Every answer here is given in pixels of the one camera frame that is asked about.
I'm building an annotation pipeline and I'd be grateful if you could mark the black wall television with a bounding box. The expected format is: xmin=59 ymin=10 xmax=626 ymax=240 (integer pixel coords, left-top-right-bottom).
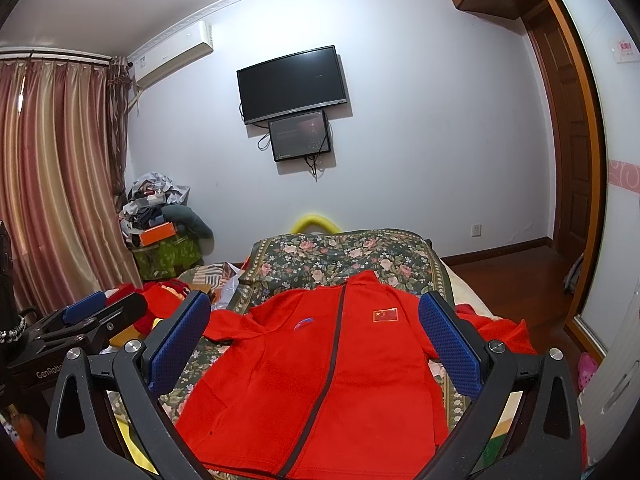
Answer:
xmin=236 ymin=46 xmax=348 ymax=125

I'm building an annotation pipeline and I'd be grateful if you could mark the green fabric storage box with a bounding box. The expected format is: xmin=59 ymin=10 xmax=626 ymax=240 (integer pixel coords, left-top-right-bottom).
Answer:
xmin=131 ymin=235 xmax=202 ymax=282

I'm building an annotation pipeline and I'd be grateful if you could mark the yellow foam tube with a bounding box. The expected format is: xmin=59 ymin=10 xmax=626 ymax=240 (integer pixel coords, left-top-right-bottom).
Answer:
xmin=291 ymin=214 xmax=341 ymax=234

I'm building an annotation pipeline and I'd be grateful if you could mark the dark teal cushion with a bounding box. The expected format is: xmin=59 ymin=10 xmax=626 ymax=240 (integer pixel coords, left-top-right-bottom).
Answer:
xmin=162 ymin=204 xmax=214 ymax=240

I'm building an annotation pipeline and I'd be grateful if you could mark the red plush toy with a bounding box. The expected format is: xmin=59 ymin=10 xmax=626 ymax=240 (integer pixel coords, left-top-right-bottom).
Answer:
xmin=106 ymin=278 xmax=191 ymax=337

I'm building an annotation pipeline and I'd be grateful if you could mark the yellow garment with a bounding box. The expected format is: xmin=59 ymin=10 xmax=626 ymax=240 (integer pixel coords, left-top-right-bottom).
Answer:
xmin=104 ymin=314 xmax=160 ymax=474

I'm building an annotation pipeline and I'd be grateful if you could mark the pile of clutter clothes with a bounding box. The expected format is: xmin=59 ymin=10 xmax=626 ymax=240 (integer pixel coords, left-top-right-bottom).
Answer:
xmin=118 ymin=171 xmax=191 ymax=247

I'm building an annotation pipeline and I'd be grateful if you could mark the red zip jacket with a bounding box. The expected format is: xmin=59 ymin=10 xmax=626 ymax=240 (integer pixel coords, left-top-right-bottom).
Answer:
xmin=176 ymin=270 xmax=537 ymax=480

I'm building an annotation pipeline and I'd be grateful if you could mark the pink striped curtain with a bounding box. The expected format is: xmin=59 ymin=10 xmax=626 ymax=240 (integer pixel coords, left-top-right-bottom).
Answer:
xmin=1 ymin=58 xmax=140 ymax=314

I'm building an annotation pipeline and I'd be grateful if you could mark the small black wall monitor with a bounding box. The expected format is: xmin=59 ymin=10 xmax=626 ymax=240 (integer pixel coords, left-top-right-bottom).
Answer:
xmin=268 ymin=110 xmax=331 ymax=162

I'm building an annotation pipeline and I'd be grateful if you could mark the patterned light blue cloth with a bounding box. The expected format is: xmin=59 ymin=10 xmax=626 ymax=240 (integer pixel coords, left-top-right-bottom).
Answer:
xmin=179 ymin=262 xmax=243 ymax=311

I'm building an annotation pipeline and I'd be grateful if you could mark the white wall air conditioner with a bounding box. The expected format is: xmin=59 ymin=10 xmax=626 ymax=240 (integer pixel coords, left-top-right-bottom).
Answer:
xmin=132 ymin=21 xmax=214 ymax=90

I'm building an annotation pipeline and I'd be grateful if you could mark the orange box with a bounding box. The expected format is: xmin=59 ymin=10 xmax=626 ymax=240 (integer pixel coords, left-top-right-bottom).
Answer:
xmin=139 ymin=222 xmax=176 ymax=247

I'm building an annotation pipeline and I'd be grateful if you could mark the green floral bedspread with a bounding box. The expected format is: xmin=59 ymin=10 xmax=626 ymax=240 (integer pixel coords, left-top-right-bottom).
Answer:
xmin=106 ymin=228 xmax=474 ymax=480

